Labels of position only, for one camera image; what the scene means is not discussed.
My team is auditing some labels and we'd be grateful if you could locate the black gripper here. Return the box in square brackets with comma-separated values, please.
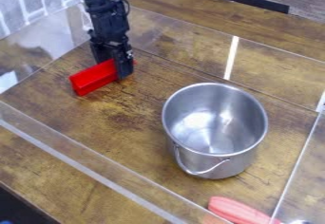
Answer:
[86, 28, 133, 80]

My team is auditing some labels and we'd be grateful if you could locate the red plastic block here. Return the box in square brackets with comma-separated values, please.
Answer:
[68, 59, 117, 96]

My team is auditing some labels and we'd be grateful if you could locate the silver metal pot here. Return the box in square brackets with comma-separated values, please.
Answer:
[161, 83, 267, 179]

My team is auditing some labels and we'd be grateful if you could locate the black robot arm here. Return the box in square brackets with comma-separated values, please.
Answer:
[82, 0, 133, 80]

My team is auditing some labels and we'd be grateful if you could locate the clear acrylic front barrier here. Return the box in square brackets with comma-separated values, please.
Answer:
[0, 101, 231, 224]

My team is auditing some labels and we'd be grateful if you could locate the clear acrylic barrier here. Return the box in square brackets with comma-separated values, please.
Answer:
[271, 91, 325, 224]
[0, 101, 231, 224]

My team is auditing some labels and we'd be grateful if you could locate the clear acrylic right barrier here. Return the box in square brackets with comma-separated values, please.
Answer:
[271, 91, 325, 224]

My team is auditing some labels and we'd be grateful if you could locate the black wall strip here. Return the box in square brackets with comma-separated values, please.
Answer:
[228, 0, 288, 14]

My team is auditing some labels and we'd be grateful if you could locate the orange handled tool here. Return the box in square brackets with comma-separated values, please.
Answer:
[208, 196, 283, 224]

